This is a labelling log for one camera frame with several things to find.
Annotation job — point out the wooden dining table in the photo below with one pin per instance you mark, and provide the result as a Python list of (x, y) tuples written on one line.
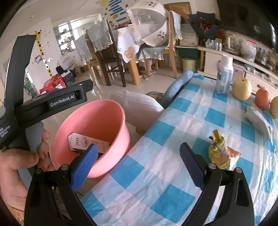
[(133, 50)]

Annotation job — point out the white mesh food cover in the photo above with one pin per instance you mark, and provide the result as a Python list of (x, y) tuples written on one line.
[(149, 20)]

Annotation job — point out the giraffe wall sticker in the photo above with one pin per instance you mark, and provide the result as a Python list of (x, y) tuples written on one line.
[(41, 51)]

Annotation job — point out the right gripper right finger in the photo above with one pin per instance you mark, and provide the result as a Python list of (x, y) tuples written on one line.
[(195, 165)]

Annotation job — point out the blue white checkered tablecloth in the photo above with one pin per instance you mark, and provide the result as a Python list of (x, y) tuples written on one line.
[(151, 185)]

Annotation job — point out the red apple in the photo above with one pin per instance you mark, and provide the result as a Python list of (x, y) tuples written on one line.
[(262, 98)]

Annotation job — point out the white paper box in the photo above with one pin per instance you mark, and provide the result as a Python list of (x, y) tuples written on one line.
[(80, 143)]

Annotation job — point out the white tv cabinet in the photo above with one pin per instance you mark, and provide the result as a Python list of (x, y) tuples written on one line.
[(257, 75)]

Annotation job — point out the blue cushion at table edge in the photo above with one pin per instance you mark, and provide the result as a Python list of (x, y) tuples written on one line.
[(174, 88)]

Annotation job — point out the white blue drink bottle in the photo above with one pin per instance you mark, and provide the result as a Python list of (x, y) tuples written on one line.
[(224, 74)]

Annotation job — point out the large yellow pear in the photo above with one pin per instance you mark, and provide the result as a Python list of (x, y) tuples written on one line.
[(274, 107)]

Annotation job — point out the dark wooden chair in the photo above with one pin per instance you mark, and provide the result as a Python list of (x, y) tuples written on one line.
[(104, 45)]

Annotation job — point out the wooden chair with towel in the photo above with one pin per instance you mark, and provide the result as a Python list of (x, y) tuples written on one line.
[(170, 50)]

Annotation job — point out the dark flower bouquet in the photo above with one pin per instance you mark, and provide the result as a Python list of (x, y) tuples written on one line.
[(205, 25)]

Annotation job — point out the green waste bin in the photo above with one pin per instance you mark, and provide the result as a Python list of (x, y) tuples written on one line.
[(189, 64)]

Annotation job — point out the yellow crumpled snack bag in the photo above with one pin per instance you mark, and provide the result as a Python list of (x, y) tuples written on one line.
[(220, 154)]

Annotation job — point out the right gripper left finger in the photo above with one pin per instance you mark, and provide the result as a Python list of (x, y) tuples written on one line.
[(81, 166)]

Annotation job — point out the grey sofa cushion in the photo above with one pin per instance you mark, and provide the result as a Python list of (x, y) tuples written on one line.
[(141, 110)]

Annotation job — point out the red gift box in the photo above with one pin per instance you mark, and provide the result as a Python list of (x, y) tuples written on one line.
[(56, 82)]

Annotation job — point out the white wet wipes pack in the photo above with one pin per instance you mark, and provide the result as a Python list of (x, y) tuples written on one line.
[(260, 123)]

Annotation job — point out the person's left hand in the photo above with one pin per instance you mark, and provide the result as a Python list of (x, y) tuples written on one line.
[(13, 191)]

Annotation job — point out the black television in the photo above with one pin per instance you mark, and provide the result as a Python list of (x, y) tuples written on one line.
[(247, 18)]

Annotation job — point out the yellow pear left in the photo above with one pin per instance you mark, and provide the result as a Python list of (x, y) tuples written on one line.
[(241, 88)]

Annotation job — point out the pink plastic bin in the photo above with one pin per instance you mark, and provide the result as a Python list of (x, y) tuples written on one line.
[(102, 119)]

